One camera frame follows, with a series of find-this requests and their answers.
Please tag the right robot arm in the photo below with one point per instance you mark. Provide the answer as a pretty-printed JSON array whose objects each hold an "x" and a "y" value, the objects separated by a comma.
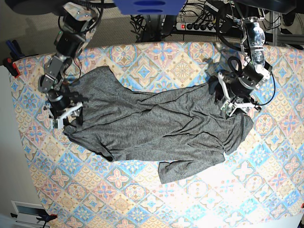
[{"x": 77, "y": 24}]

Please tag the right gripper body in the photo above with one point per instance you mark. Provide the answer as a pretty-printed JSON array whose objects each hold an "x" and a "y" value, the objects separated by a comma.
[{"x": 61, "y": 105}]

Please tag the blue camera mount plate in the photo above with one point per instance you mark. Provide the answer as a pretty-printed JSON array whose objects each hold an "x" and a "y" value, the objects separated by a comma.
[{"x": 149, "y": 7}]

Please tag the grey t-shirt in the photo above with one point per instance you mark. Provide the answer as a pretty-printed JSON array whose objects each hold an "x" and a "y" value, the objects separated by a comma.
[{"x": 183, "y": 129}]

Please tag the blue black clamp handles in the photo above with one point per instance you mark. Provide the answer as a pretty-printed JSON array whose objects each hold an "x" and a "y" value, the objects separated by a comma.
[{"x": 15, "y": 50}]

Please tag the red black clamp upper left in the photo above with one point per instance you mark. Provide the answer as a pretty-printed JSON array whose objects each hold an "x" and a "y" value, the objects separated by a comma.
[{"x": 11, "y": 67}]

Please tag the black orange clamp lower left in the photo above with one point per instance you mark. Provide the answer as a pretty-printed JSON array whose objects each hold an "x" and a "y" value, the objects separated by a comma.
[{"x": 45, "y": 217}]

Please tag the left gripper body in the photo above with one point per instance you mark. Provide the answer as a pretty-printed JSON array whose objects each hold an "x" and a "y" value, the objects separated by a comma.
[{"x": 236, "y": 97}]

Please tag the patterned tablecloth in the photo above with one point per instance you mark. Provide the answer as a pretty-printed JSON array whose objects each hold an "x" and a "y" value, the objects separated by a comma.
[{"x": 262, "y": 181}]

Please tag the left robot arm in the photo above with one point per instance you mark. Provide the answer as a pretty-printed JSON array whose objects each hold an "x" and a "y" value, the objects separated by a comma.
[{"x": 253, "y": 71}]

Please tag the white power strip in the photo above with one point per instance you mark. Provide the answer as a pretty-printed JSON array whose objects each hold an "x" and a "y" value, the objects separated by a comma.
[{"x": 200, "y": 27}]

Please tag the white floor vent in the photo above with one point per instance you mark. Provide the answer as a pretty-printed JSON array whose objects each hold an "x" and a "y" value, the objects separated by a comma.
[{"x": 28, "y": 208}]

